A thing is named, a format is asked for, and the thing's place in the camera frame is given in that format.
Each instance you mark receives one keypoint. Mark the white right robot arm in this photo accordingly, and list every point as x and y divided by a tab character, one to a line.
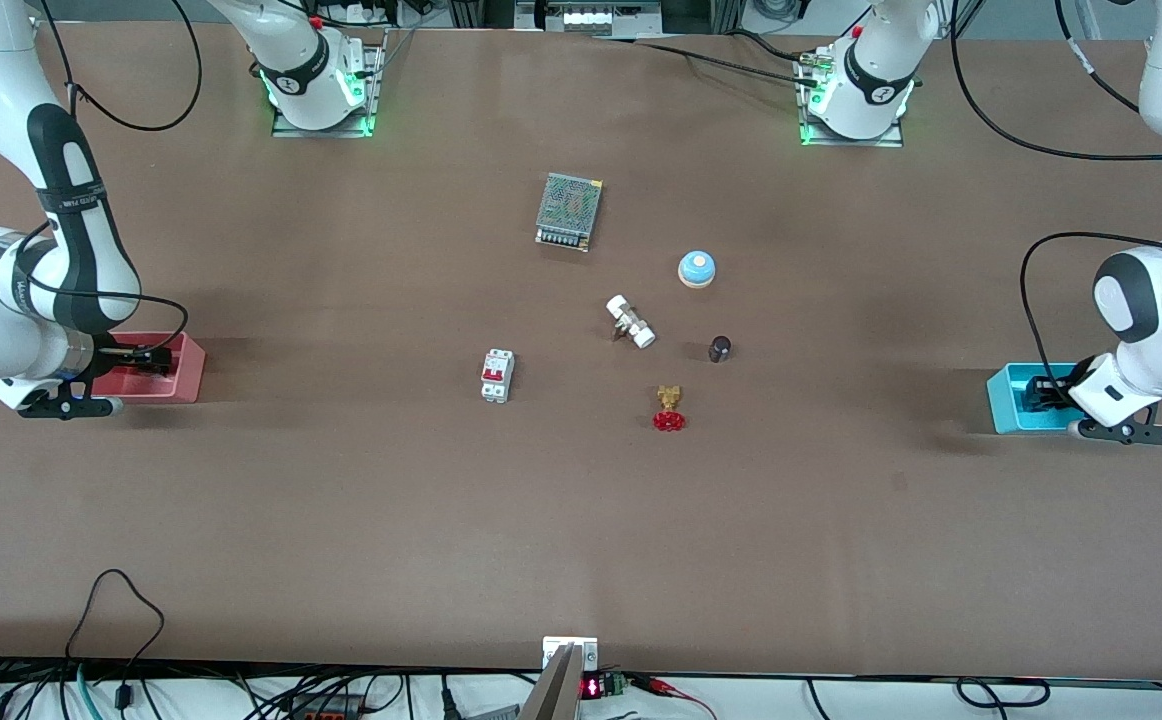
1	60

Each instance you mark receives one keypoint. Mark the cyan plastic bin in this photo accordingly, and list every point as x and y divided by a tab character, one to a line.
1006	405

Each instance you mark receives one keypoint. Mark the pink plastic bin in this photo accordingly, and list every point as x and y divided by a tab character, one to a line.
186	385

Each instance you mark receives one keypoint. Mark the dark cylindrical knob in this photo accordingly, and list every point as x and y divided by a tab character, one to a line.
720	349

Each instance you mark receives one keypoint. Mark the white red circuit breaker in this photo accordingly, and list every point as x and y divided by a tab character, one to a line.
497	378

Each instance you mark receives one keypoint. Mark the blue round cap knob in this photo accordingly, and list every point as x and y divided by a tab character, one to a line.
697	268

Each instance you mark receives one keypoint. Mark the brass valve red handwheel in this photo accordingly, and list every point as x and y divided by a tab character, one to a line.
669	400

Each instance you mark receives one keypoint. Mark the white plastic valve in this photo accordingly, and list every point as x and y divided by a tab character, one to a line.
631	322

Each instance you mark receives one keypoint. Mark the metal mesh power supply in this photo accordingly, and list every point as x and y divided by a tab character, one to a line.
569	210

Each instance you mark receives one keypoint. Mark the red clip lead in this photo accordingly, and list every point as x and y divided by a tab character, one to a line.
671	690

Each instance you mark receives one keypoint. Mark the red digit display module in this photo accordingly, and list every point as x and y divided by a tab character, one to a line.
593	687

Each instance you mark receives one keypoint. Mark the grey equipment box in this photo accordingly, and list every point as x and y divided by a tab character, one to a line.
591	15

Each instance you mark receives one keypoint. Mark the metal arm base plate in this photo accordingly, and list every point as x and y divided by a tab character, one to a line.
373	100
893	138

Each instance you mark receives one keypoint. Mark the white metal bracket plate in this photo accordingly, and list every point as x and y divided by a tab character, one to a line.
589	650

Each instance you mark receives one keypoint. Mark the grey camera mount arm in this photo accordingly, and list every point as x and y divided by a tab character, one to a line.
553	695

